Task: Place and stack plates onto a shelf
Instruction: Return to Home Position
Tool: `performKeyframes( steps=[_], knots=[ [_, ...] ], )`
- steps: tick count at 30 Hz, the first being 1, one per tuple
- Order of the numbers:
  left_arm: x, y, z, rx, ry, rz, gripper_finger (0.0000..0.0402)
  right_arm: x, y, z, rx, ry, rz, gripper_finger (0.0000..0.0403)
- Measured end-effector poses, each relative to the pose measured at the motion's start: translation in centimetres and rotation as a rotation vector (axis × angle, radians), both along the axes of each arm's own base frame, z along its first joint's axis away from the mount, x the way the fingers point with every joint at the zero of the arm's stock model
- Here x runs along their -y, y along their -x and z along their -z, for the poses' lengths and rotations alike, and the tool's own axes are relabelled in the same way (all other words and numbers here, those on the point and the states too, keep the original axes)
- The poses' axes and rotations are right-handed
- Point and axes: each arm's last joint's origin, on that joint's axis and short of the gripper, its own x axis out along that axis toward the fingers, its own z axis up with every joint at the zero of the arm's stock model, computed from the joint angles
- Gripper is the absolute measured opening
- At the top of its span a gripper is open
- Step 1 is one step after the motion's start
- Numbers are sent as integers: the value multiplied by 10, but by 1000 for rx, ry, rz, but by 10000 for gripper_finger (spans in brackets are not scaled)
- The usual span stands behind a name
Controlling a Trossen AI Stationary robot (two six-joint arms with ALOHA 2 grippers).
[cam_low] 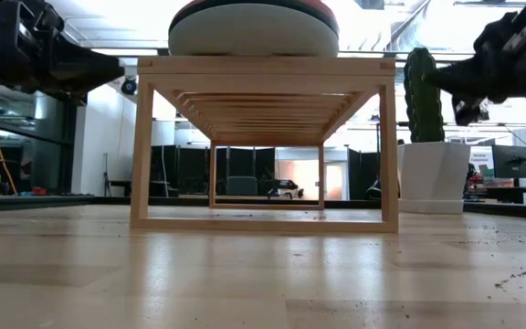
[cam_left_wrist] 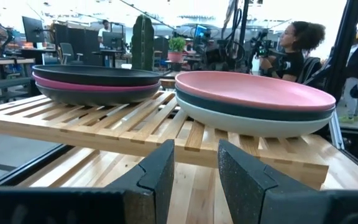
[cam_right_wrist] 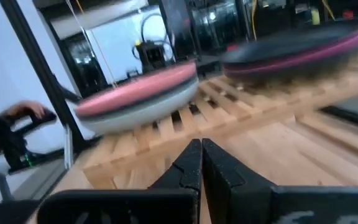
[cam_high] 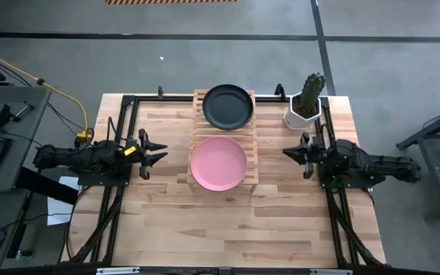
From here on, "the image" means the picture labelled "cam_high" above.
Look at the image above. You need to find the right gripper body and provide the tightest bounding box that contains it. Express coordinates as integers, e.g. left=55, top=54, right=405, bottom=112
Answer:
left=299, top=132, right=322, bottom=180

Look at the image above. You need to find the black desk clamp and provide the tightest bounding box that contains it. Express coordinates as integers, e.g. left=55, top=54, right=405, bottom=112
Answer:
left=0, top=100, right=36, bottom=129

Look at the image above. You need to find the pink plate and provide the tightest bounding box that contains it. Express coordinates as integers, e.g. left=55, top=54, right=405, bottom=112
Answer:
left=189, top=135, right=249, bottom=193

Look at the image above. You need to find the wooden slatted shelf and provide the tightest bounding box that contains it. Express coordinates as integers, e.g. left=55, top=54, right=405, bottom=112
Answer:
left=186, top=89, right=260, bottom=194

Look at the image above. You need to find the white plant pot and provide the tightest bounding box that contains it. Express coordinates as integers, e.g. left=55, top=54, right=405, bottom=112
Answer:
left=283, top=91, right=323, bottom=132

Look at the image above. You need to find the green cactus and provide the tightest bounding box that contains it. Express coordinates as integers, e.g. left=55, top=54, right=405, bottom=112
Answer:
left=299, top=72, right=327, bottom=116

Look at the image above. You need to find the black side stand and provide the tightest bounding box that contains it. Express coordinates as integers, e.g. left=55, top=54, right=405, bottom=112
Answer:
left=396, top=99, right=440, bottom=215

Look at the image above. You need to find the yellow cable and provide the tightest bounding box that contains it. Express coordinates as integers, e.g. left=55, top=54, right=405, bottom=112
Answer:
left=0, top=42, right=91, bottom=135

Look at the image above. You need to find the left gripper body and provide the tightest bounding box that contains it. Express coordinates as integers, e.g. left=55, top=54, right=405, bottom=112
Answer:
left=126, top=128, right=151, bottom=180

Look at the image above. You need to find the grey desk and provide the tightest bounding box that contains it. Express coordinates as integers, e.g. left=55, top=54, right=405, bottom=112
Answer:
left=0, top=86, right=52, bottom=270

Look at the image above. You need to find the white paper sheet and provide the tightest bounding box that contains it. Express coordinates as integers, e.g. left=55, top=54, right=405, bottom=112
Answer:
left=46, top=176, right=82, bottom=227

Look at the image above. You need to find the black plate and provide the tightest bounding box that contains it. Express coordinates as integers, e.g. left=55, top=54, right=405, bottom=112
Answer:
left=202, top=83, right=254, bottom=131

